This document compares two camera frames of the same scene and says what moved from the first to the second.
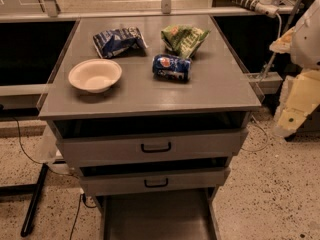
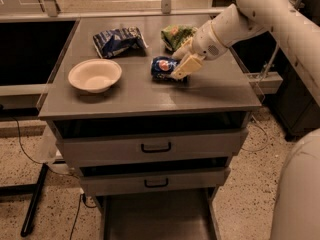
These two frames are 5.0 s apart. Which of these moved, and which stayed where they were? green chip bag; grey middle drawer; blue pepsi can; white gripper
Moved: white gripper
Stayed: grey middle drawer; blue pepsi can; green chip bag
